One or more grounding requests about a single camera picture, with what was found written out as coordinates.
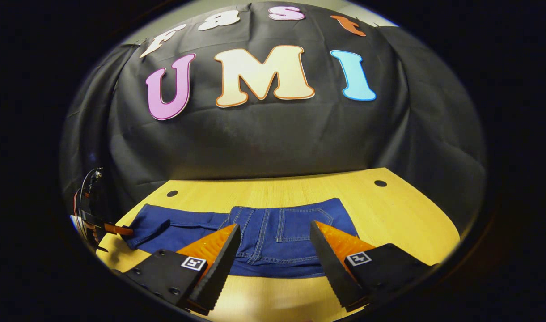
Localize blue denim jeans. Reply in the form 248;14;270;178
121;198;360;279

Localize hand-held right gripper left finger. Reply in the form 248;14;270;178
113;223;242;316

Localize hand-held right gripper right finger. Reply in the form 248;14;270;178
309;220;434;313

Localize black backdrop cloth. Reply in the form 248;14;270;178
60;2;487;233

